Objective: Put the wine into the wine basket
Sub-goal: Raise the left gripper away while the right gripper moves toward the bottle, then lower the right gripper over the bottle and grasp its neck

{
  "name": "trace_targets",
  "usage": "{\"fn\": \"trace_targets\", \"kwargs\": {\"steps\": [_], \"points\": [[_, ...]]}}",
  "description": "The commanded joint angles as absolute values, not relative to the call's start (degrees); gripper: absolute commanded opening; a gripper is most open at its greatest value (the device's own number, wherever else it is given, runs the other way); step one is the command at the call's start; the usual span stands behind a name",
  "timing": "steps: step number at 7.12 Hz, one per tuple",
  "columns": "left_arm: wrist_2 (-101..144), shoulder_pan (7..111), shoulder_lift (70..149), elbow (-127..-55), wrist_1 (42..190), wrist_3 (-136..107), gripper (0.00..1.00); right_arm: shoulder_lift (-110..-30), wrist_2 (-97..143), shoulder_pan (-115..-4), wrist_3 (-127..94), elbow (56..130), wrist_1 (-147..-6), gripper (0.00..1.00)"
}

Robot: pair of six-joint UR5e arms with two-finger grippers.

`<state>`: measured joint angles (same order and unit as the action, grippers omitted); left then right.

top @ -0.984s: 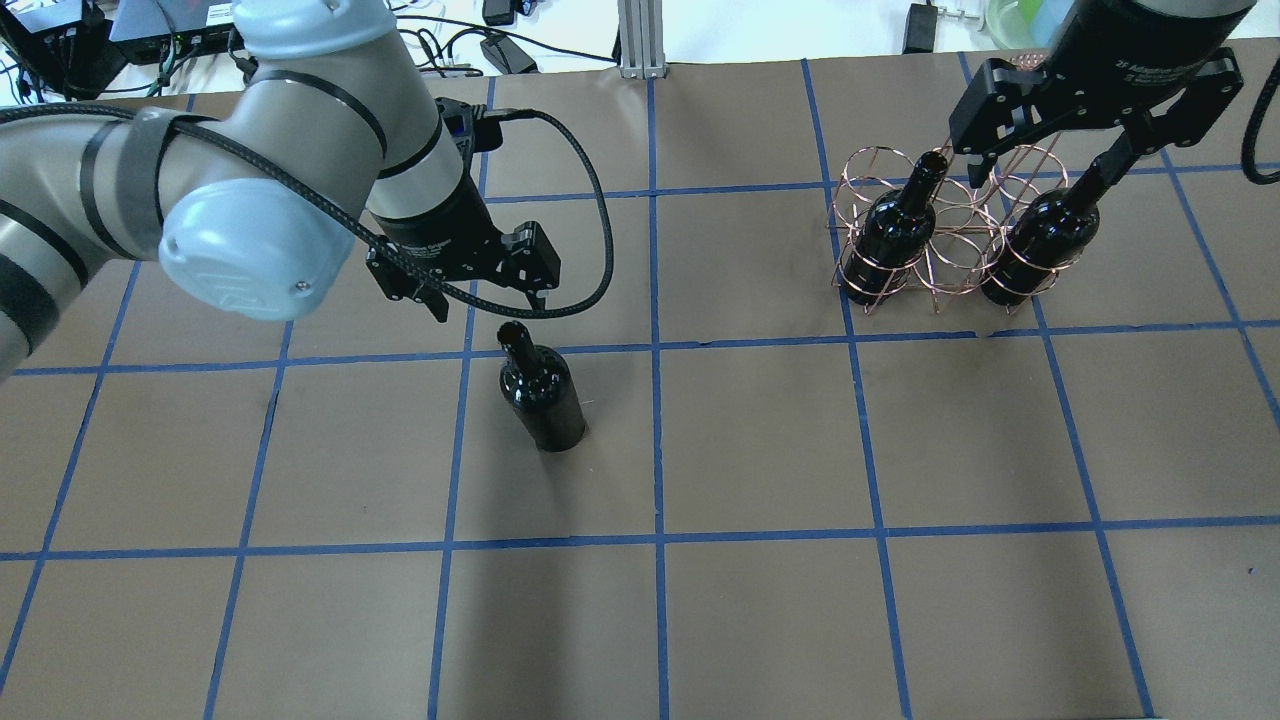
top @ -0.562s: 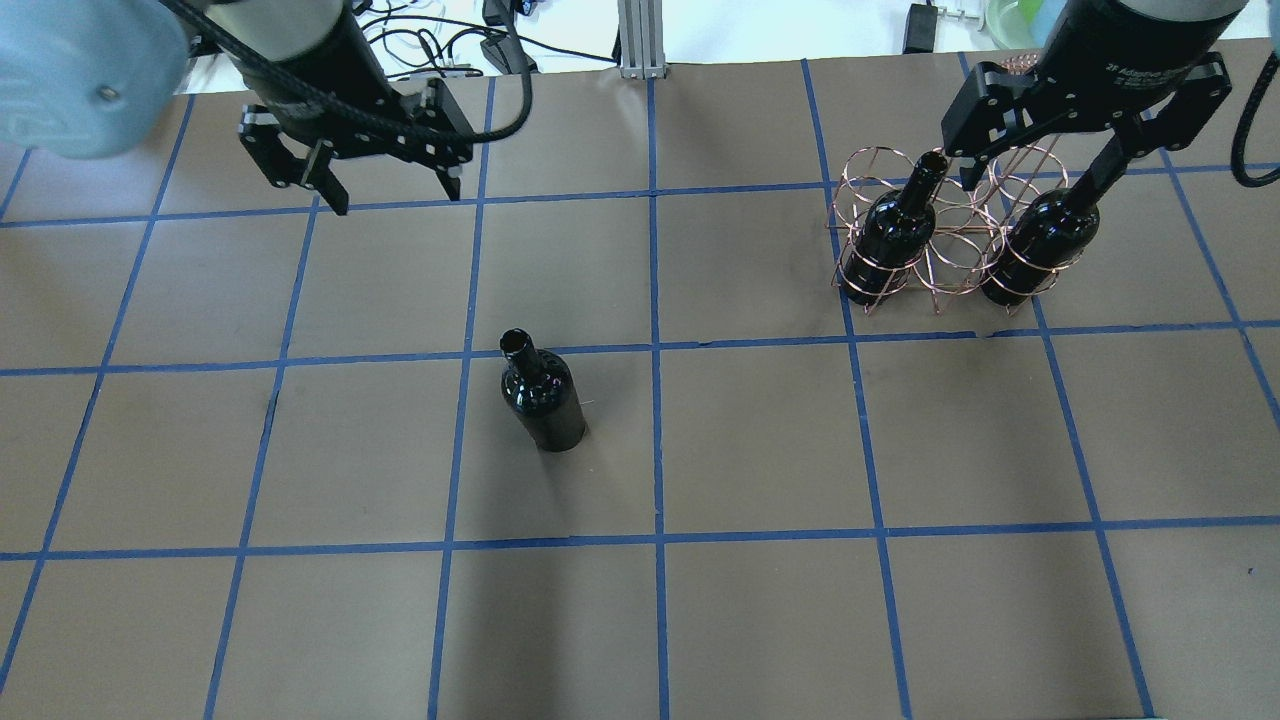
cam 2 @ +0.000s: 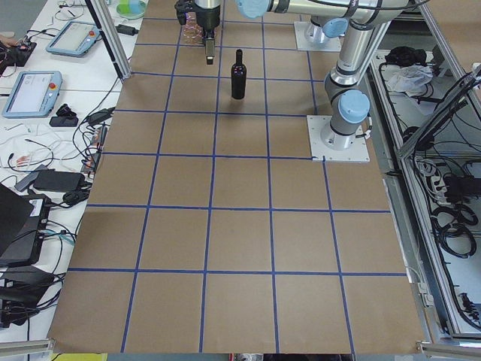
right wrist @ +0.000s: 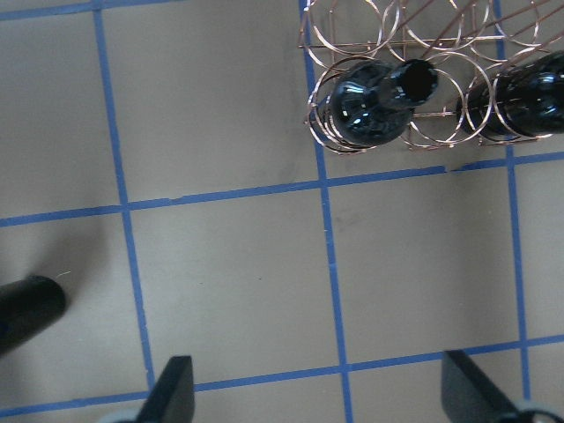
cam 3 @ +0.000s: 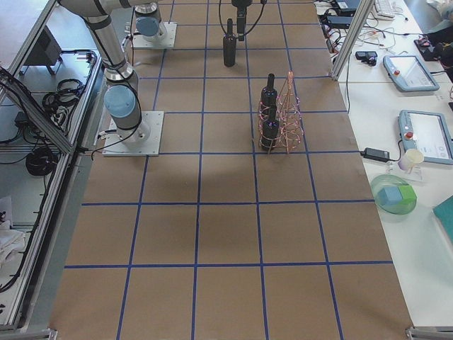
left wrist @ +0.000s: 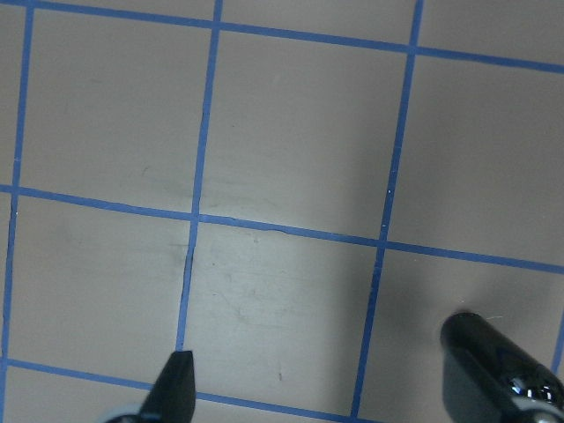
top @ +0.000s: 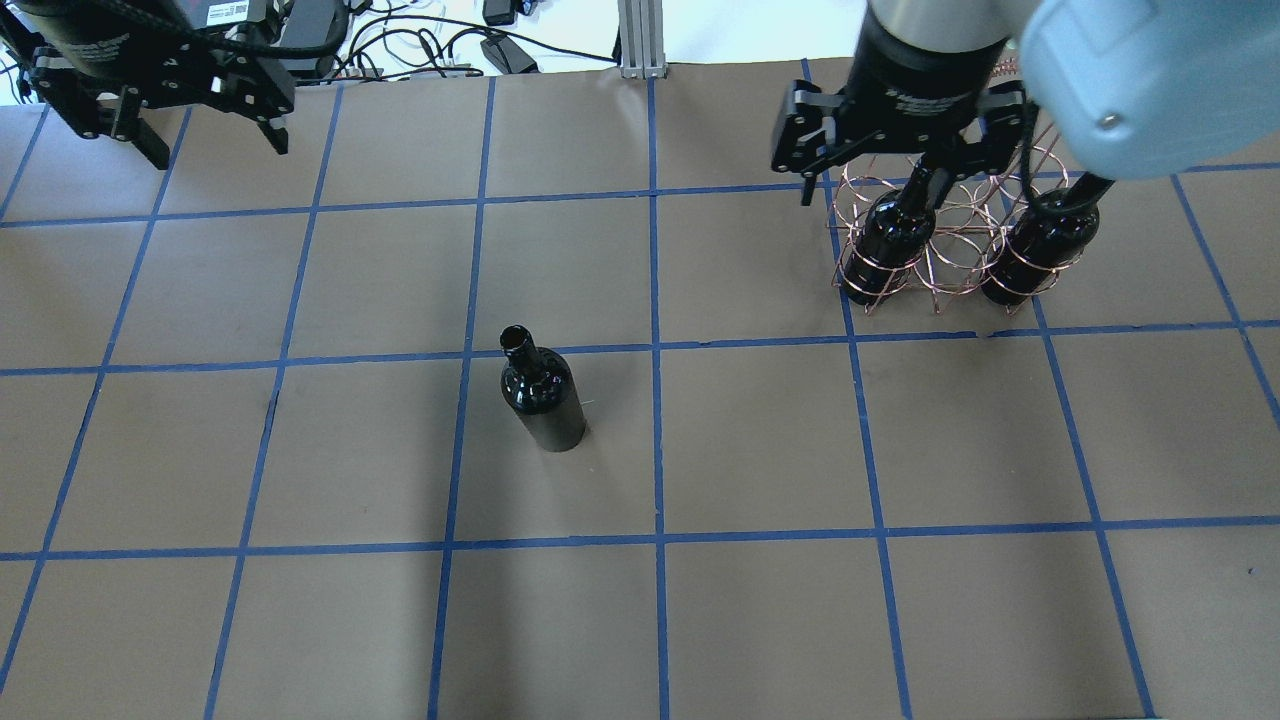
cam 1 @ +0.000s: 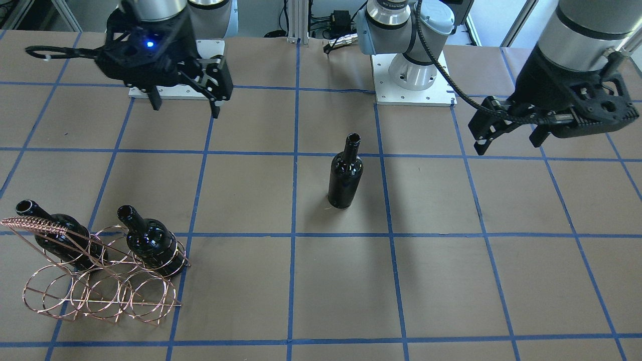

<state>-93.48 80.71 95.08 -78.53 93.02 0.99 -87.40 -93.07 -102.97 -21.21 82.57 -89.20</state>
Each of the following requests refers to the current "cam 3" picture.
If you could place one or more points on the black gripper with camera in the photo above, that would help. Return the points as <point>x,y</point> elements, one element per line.
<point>241,22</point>

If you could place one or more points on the dark wine bottle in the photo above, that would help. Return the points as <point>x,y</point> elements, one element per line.
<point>229,45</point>

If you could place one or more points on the robot arm over wine rack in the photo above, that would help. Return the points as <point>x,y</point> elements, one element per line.
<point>121,98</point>

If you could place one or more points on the robot arm carrying bottle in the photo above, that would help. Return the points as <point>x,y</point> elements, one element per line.
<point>151,11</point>

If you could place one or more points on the dark bottle in rack inner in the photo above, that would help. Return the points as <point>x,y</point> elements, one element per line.
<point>268,94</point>

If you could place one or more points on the dark bottle in rack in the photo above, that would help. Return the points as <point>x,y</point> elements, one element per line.
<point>268,94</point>
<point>270,128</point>

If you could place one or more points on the dark bottle in rack outer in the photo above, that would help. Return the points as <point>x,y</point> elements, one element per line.
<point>270,128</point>

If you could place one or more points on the teach pendant far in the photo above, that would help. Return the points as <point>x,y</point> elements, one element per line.
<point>409,74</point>

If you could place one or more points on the teach pendant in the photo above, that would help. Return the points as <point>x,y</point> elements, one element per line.
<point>409,74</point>
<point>428,133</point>

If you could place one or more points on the black power adapter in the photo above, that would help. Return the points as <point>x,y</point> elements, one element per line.
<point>375,154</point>

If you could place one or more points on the paper cup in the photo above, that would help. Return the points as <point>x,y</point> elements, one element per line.
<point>411,158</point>

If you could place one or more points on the teach pendant near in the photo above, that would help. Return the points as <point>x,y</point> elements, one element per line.
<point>428,133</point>

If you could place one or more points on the green bowl with blocks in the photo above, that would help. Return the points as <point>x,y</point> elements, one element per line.
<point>393,194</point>

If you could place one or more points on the white cloth bundle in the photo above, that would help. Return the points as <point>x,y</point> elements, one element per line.
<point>12,242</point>

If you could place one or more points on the white base plate bottle side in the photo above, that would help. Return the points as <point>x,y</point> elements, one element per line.
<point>152,35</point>

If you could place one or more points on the copper wire wine rack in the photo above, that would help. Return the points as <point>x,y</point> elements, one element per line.
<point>288,113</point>

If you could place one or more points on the aluminium frame post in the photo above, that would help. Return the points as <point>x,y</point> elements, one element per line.
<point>356,26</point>

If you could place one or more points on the white base plate rack side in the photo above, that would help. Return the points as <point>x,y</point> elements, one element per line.
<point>144,142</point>

